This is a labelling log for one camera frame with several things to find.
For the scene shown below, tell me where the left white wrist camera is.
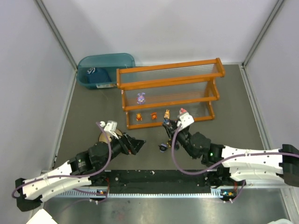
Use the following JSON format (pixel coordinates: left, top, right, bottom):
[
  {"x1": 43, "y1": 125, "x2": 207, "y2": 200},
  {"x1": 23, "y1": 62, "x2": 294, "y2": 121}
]
[{"x1": 96, "y1": 120, "x2": 119, "y2": 139}]

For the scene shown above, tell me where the blue small toy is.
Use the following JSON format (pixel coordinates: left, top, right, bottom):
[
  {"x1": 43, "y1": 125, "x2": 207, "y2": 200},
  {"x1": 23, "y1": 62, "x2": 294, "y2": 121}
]
[{"x1": 163, "y1": 118, "x2": 170, "y2": 125}]

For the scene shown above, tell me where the purple rabbit toy figure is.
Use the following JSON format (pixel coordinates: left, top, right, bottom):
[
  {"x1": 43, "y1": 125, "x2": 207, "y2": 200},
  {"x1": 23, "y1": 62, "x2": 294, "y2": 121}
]
[{"x1": 137, "y1": 92, "x2": 145, "y2": 105}]

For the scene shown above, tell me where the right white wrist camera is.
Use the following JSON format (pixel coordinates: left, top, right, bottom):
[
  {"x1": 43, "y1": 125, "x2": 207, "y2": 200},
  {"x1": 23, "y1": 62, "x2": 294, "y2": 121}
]
[{"x1": 177, "y1": 112, "x2": 194, "y2": 131}]

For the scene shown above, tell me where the tan rabbit toy figure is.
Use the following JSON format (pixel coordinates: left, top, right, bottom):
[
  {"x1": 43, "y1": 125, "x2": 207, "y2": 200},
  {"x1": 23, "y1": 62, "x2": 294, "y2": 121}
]
[{"x1": 164, "y1": 109, "x2": 170, "y2": 119}]

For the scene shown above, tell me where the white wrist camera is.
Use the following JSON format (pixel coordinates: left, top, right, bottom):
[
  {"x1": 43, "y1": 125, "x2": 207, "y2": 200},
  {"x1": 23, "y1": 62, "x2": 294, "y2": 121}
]
[
  {"x1": 177, "y1": 112, "x2": 194, "y2": 131},
  {"x1": 96, "y1": 120, "x2": 119, "y2": 139}
]

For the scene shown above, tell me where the orange tiger toy figure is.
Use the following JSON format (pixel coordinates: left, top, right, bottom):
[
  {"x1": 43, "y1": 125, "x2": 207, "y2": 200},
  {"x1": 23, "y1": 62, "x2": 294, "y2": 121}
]
[{"x1": 151, "y1": 112, "x2": 157, "y2": 120}]

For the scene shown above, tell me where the blue cap in bin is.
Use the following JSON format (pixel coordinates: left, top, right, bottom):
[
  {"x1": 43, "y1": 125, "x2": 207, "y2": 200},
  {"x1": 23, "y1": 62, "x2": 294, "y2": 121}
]
[{"x1": 85, "y1": 67, "x2": 111, "y2": 84}]

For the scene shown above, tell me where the yellow bear toy figure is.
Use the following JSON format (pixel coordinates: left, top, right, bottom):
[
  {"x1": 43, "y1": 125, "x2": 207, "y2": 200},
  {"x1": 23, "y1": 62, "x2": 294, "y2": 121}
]
[{"x1": 136, "y1": 113, "x2": 142, "y2": 122}]

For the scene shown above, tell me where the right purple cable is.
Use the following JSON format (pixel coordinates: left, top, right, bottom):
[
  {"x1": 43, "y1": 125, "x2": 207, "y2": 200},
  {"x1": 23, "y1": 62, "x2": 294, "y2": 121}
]
[{"x1": 171, "y1": 126, "x2": 299, "y2": 203}]

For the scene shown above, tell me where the orange wooden shelf rack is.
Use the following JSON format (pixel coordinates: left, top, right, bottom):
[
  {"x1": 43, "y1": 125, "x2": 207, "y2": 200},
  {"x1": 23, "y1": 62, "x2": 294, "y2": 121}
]
[{"x1": 116, "y1": 58, "x2": 226, "y2": 129}]

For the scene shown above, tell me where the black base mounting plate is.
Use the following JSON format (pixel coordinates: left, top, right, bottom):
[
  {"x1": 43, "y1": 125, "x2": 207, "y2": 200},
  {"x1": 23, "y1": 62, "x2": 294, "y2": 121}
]
[{"x1": 91, "y1": 170, "x2": 242, "y2": 194}]

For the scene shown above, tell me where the beige round bowl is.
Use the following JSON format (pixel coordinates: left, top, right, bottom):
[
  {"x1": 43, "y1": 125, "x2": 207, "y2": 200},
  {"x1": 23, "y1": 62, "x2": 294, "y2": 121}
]
[{"x1": 98, "y1": 129, "x2": 122, "y2": 143}]

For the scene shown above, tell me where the black purple small toy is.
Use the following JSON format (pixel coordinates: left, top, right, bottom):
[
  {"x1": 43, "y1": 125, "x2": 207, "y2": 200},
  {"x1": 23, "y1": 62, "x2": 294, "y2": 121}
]
[{"x1": 158, "y1": 143, "x2": 168, "y2": 153}]

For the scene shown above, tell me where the black spiky toy figure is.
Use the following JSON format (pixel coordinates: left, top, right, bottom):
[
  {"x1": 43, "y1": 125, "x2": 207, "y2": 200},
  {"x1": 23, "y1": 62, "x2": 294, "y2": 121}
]
[{"x1": 167, "y1": 139, "x2": 172, "y2": 148}]

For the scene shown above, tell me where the pink rabbit toy figure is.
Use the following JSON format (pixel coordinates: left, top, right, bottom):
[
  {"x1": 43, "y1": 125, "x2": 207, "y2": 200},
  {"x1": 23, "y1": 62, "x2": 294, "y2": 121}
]
[{"x1": 179, "y1": 108, "x2": 187, "y2": 115}]

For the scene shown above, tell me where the white object bottom left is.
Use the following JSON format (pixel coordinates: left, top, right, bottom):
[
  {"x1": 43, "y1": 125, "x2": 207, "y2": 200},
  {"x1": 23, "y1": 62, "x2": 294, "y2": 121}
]
[{"x1": 26, "y1": 209, "x2": 57, "y2": 224}]

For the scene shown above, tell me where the teal plastic bin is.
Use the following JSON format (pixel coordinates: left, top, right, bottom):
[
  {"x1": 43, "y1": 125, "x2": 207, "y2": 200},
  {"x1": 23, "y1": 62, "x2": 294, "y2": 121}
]
[{"x1": 77, "y1": 53, "x2": 135, "y2": 90}]

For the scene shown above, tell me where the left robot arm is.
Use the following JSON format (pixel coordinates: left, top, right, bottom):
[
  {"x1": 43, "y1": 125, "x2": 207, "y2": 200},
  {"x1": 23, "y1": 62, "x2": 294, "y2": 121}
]
[{"x1": 12, "y1": 133, "x2": 146, "y2": 212}]

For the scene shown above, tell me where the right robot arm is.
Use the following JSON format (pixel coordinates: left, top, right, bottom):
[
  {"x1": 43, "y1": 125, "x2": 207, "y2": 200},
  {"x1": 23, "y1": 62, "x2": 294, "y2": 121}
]
[{"x1": 162, "y1": 120, "x2": 299, "y2": 187}]

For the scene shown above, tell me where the grey slotted cable duct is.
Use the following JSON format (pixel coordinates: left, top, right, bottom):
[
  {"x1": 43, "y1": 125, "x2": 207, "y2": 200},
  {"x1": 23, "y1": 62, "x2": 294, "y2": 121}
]
[{"x1": 55, "y1": 189, "x2": 235, "y2": 198}]

